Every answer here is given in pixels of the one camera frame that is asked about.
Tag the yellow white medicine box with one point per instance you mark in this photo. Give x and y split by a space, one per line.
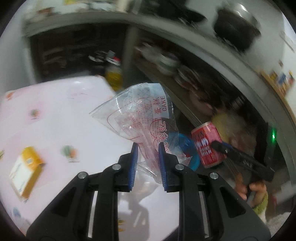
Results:
25 172

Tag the stack of white bowls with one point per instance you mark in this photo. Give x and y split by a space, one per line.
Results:
166 62

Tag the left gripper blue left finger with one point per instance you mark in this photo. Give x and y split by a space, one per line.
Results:
87 207

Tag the person right hand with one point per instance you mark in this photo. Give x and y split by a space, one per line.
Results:
258 187

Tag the yellow cooking oil bottle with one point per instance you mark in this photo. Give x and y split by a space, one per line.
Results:
113 73

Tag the yellow plastic bag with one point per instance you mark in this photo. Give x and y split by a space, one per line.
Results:
228 125

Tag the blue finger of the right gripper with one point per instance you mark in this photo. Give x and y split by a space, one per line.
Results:
223 148

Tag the concrete kitchen counter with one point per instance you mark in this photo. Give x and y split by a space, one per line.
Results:
186 37

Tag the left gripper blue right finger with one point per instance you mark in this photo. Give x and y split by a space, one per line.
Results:
209 208

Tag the pink patterned tablecloth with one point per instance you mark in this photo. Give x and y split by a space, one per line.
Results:
54 118

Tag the red soda can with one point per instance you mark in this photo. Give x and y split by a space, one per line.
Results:
203 136

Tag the stacked black metal pots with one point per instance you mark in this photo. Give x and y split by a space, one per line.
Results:
236 25

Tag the pink plastic basin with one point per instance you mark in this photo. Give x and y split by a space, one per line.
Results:
199 102

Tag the clear cake plastic bag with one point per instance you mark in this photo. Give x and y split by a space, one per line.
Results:
144 114

